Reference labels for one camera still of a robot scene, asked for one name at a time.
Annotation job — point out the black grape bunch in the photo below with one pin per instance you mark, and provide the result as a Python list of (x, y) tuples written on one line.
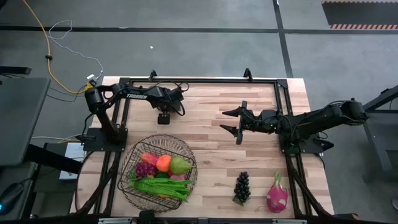
[(242, 188)]

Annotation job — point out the yellow banana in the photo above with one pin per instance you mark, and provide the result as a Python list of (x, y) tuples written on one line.
[(162, 196)]

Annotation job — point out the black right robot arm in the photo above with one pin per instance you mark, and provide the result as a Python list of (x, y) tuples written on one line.
[(326, 116)]

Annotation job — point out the green leafy lettuce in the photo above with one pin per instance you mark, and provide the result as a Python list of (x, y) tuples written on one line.
[(161, 188)]

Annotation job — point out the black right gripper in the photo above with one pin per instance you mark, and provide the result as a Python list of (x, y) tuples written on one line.
[(253, 121)]

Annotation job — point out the pink dragon fruit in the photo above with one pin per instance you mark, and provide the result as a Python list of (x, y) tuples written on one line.
[(276, 197)]

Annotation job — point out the black hazard-striped floor mat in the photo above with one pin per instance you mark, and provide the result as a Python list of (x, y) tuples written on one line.
[(360, 12)]

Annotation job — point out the black desk frame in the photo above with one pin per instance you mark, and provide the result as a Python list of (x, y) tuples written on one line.
[(379, 99)]

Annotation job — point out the black aluminium table frame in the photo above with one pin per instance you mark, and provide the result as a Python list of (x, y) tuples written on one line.
[(217, 81)]

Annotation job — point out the purple grape bunch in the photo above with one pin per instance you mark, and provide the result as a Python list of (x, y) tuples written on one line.
[(144, 169)]

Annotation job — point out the green pear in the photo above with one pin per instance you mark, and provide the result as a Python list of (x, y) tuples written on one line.
[(180, 165)]

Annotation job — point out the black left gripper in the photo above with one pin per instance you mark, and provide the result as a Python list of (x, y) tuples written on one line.
[(163, 119)]

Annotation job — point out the grey desk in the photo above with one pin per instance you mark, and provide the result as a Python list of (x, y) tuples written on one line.
[(18, 121)]

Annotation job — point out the green lime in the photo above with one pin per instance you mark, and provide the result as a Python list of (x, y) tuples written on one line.
[(162, 175)]

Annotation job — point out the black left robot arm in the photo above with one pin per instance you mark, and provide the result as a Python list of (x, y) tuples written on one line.
[(136, 96)]

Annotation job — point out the pink peach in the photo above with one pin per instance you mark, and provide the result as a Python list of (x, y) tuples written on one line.
[(178, 177)]

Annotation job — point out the black frame bracket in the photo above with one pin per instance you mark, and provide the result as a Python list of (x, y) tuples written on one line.
[(247, 74), (152, 75)]

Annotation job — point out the orange fruit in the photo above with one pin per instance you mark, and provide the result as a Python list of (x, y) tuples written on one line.
[(163, 163)]

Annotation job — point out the black computer mouse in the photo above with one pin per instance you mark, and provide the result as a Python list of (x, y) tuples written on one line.
[(11, 197)]

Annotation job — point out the white box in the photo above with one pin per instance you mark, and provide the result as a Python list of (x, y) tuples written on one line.
[(73, 152)]

